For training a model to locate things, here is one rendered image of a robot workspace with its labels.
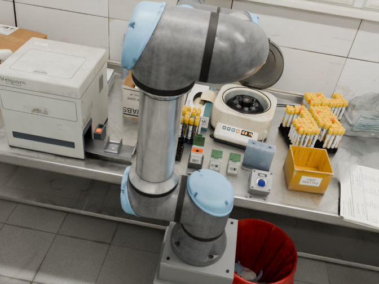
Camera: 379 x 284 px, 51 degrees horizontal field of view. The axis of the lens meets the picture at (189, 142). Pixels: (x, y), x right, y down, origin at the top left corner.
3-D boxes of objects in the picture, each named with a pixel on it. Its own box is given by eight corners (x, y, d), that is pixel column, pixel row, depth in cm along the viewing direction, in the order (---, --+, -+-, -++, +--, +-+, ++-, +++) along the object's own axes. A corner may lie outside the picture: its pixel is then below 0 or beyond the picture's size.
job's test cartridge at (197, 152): (188, 166, 140) (190, 152, 136) (190, 158, 144) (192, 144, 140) (199, 168, 140) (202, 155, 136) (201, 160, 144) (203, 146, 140)
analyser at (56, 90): (7, 146, 140) (-10, 71, 121) (41, 105, 161) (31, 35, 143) (92, 162, 138) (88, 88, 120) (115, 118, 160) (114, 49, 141)
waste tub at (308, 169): (286, 190, 138) (294, 169, 132) (282, 164, 149) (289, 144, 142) (325, 195, 138) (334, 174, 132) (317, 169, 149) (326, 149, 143)
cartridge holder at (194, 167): (185, 173, 139) (186, 165, 137) (189, 156, 146) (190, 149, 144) (201, 176, 139) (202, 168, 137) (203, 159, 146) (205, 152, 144)
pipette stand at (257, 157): (240, 168, 144) (246, 147, 138) (243, 156, 150) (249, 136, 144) (267, 176, 143) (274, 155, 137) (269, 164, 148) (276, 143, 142)
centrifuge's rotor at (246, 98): (220, 118, 159) (223, 103, 154) (229, 99, 170) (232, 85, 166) (258, 128, 156) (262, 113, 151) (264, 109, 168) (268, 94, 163)
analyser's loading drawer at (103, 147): (75, 152, 138) (74, 141, 135) (82, 141, 144) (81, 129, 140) (132, 163, 137) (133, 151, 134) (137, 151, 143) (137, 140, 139)
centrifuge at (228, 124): (203, 138, 156) (207, 112, 148) (220, 101, 179) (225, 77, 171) (263, 155, 152) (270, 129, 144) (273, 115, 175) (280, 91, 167)
